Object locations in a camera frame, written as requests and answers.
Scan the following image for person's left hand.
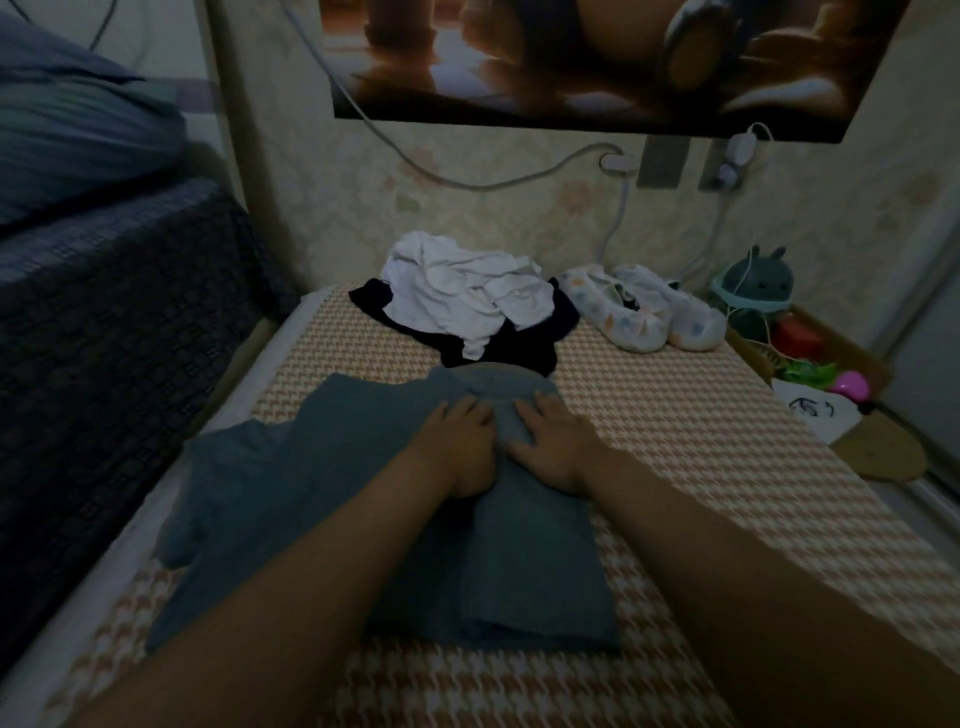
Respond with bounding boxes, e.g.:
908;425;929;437
411;393;500;501

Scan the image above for person's right hand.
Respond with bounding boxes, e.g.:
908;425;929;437
507;393;606;498

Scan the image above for black garment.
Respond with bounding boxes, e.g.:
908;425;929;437
349;277;584;380

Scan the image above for pile of grey-blue clothes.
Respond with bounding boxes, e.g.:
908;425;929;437
150;367;623;653

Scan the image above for white polo shirt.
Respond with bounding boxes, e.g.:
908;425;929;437
379;232;558;363

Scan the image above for person's left forearm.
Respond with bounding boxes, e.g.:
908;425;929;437
67;465;455;728

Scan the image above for person's right forearm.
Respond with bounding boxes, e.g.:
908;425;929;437
577;450;960;728

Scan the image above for teal round bunny lamp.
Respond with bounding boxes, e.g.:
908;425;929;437
709;244;795;317

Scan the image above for green toy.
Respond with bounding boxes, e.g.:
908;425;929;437
778;357;839;390

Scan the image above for white printed card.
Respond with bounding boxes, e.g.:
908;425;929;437
769;378;866;447

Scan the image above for red toy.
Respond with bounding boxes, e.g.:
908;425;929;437
771;315;828;360

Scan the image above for pink ball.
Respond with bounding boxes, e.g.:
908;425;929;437
832;370;873;405

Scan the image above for wooden bedside tray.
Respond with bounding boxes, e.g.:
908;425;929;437
723;300;930;483

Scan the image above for white charger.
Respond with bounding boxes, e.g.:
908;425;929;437
720;126;761;191

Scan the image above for dark patterned bed cover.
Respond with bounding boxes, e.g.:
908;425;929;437
0;177;297;680

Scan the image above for grey sliding door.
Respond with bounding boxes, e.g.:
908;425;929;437
882;225;960;515

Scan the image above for grey-green pillow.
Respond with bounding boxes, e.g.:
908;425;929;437
0;82;191;230

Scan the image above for blue pillow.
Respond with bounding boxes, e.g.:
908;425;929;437
0;12;144;95

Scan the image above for long white cable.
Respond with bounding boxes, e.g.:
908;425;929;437
277;0;635;195

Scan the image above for thin white charger cable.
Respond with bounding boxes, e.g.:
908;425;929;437
679;183;755;290

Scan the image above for grey wall socket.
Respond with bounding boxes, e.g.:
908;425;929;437
637;138;693;191

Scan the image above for cartoon bear wall poster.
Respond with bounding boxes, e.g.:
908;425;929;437
318;0;914;146

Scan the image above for black hanging cables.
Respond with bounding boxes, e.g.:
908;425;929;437
7;0;122;56

